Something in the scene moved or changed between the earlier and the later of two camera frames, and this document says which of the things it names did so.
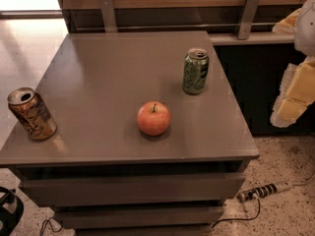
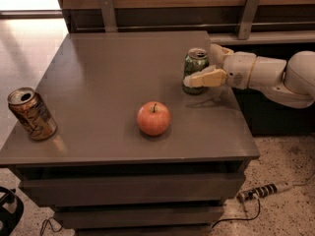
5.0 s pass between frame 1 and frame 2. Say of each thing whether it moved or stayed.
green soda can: stayed
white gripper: moved
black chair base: stayed
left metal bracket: stayed
